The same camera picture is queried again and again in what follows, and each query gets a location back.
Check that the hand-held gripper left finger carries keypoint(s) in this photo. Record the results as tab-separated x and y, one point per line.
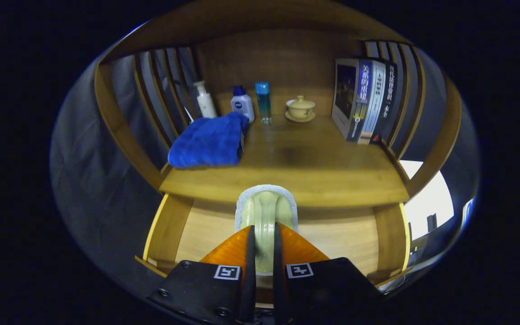
248	280

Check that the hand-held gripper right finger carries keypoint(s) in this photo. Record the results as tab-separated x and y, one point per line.
279	280

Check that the wooden drawer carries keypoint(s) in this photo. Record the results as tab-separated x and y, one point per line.
332	239

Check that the wooden countertop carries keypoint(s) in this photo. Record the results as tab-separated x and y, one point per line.
314	167

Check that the wooden cabinet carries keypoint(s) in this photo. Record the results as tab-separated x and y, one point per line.
287	58

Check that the blue towel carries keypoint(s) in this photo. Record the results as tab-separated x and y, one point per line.
206	142

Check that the beige saucer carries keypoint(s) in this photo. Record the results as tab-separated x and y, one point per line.
300	120

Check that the beige lidded teacup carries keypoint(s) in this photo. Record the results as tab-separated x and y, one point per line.
300	108

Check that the white bottle blue cap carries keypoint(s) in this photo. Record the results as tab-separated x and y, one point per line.
242	106

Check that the teal bottle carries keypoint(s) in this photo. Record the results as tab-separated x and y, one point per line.
263	101

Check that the white pump bottle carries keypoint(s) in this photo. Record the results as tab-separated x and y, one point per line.
206	104

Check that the dark blue book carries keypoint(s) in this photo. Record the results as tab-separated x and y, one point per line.
345	95

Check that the white book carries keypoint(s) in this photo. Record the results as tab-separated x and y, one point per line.
377	95

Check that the black book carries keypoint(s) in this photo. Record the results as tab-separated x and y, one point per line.
388	99

